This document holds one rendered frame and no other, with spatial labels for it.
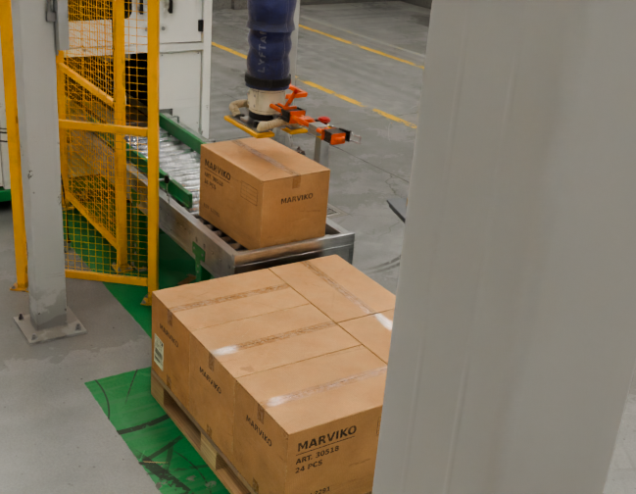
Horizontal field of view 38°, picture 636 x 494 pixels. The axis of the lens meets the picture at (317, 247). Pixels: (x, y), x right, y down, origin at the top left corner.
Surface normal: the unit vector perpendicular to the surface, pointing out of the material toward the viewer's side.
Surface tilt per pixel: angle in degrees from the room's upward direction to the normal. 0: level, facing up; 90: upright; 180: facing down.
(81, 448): 0
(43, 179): 89
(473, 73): 90
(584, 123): 90
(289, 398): 0
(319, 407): 0
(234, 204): 90
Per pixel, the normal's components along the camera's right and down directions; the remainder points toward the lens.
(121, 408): 0.07, -0.91
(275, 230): 0.59, 0.37
